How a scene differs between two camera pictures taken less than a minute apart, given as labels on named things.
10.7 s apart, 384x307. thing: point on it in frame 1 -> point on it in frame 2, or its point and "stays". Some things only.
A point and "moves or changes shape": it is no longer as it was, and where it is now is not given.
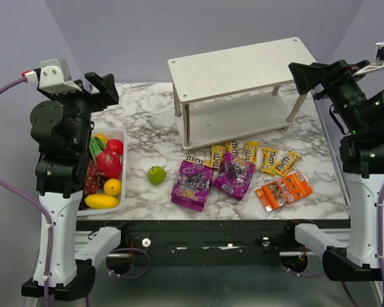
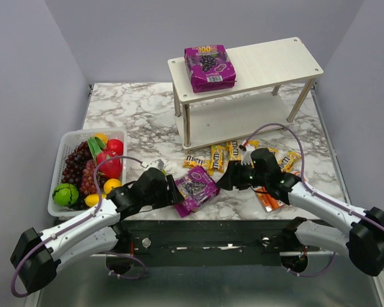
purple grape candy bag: x=192 y=185 moves or changes shape
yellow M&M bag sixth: x=287 y=162 stays
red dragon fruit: x=109 y=165 stays
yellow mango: x=100 y=201 stays
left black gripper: x=91 y=96 -> x=172 y=189
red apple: x=116 y=145 stays
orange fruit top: x=103 y=137 stays
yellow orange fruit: x=112 y=187 stays
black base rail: x=253 y=242 stays
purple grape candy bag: x=235 y=176 moves or changes shape
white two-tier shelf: x=237 y=93 stays
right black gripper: x=325 y=78 -> x=238 y=174
